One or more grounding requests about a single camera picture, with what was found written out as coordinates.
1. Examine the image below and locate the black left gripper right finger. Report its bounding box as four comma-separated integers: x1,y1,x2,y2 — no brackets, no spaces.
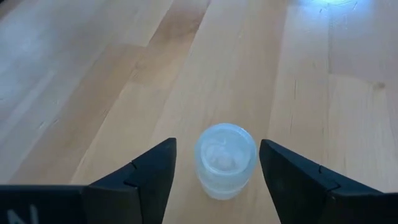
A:
259,139,398,224

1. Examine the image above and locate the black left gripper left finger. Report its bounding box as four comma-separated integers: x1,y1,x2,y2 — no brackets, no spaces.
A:
0,138,177,224

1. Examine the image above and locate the white translucent medicine bottle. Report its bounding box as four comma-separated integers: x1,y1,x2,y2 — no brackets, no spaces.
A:
194,123,258,201

